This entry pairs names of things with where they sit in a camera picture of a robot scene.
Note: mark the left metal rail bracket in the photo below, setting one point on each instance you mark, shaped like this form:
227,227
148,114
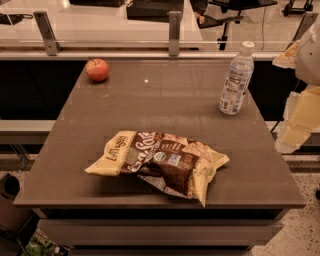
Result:
51,45

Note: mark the middle metal rail bracket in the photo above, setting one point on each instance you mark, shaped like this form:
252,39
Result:
174,32

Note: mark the brown yellow chip bag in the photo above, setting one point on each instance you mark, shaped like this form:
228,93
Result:
175,165

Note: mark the red apple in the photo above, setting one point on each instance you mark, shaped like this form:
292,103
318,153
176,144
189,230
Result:
97,70

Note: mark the metal rail bracket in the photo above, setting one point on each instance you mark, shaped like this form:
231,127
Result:
174,32
51,45
308,27

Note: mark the dark bin on floor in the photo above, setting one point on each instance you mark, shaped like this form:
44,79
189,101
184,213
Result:
12,218

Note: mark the green white bag on floor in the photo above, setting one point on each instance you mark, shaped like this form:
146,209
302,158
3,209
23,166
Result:
41,245

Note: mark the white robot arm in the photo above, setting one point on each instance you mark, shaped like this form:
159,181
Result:
308,61

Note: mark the right metal rail bracket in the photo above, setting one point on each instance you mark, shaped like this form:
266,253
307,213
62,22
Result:
308,27

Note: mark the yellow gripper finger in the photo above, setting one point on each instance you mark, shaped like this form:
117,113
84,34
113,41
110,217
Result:
287,59
301,118

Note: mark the clear plastic water bottle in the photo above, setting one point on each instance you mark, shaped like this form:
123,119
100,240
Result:
237,80

